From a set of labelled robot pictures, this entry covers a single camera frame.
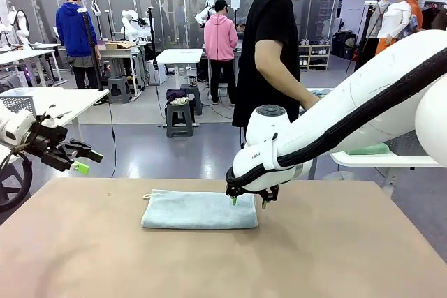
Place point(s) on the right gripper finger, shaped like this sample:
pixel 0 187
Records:
pixel 233 201
pixel 270 195

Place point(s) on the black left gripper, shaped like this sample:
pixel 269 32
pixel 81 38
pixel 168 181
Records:
pixel 47 139

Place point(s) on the pale blue-grey towel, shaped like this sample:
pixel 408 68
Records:
pixel 195 210

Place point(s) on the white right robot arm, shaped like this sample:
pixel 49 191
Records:
pixel 349 99

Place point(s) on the person's right forearm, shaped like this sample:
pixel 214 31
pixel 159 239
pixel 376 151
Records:
pixel 283 85

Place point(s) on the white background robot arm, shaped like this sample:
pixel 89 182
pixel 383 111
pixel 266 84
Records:
pixel 21 26
pixel 131 31
pixel 200 17

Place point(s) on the person's right hand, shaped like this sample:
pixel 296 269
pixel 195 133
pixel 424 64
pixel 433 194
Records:
pixel 311 100

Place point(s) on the grey plastic step stool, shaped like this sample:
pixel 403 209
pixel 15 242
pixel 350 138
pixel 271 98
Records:
pixel 118 88
pixel 195 99
pixel 179 107

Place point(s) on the translucent plastic box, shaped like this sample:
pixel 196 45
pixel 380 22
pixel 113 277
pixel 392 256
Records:
pixel 17 92

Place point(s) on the grey robot workbench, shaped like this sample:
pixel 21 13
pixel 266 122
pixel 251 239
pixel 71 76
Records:
pixel 115 53

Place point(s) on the beige cloth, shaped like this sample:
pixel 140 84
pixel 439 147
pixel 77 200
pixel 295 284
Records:
pixel 179 101

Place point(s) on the white workbench table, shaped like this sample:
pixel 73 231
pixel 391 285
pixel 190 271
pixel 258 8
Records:
pixel 24 54

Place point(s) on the purple cloth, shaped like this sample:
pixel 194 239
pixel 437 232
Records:
pixel 174 95

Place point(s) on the cardboard box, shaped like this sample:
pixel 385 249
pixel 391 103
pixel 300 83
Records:
pixel 113 45

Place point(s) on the person in blue hoodie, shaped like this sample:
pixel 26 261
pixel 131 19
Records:
pixel 75 29

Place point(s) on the black pole stand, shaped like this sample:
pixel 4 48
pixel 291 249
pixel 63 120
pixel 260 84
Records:
pixel 153 43

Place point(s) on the wooden shoe shelf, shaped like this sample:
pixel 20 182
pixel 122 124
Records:
pixel 314 57

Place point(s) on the white height-adjustable table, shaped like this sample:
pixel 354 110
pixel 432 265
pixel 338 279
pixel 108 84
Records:
pixel 179 55

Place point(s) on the person in pink hoodie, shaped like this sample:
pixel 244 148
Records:
pixel 220 36

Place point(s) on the person in black clothes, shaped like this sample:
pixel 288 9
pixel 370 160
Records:
pixel 272 15

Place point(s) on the mannequin with orange trousers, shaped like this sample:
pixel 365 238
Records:
pixel 384 44

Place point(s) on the mannequin with white sweater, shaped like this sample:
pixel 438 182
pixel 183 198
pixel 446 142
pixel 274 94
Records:
pixel 398 19

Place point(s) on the mannequin with orange shirt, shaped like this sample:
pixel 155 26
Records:
pixel 415 6

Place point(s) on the clothes rack with dark clothes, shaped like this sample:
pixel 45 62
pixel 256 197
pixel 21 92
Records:
pixel 431 19

